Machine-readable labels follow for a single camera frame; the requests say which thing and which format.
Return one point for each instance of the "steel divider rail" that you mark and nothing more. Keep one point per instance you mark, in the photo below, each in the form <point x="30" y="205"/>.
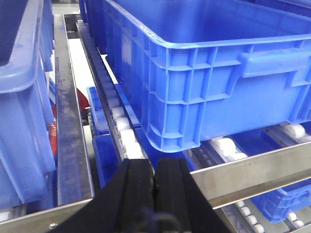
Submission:
<point x="74" y="181"/>

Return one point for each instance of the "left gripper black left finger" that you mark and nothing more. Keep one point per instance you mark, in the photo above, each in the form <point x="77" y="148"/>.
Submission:
<point x="122" y="206"/>

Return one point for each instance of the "white roller track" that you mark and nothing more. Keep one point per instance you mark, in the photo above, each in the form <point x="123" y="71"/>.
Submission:
<point x="120" y="126"/>
<point x="228" y="148"/>

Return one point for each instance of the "blue bin centre lower shelf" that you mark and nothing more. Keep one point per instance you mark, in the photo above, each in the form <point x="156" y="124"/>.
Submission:
<point x="107" y="160"/>

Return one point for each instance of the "large blue crate upper shelf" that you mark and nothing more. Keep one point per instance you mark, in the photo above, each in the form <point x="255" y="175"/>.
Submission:
<point x="193" y="70"/>

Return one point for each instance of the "blue bin shelf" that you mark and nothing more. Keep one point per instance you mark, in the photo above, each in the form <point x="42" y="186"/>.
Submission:
<point x="107" y="160"/>
<point x="277" y="204"/>

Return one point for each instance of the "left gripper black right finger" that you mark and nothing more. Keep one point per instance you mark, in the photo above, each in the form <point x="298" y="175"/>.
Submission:
<point x="177" y="195"/>

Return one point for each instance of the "stainless steel shelf front beam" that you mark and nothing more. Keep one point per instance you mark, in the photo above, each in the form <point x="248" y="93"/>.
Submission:
<point x="46" y="221"/>

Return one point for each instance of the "blue bin right lower shelf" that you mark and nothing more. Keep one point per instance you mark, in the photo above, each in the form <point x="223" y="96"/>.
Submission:
<point x="277" y="204"/>

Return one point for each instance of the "blue crate left upper shelf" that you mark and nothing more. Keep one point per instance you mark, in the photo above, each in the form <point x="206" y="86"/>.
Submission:
<point x="26" y="44"/>

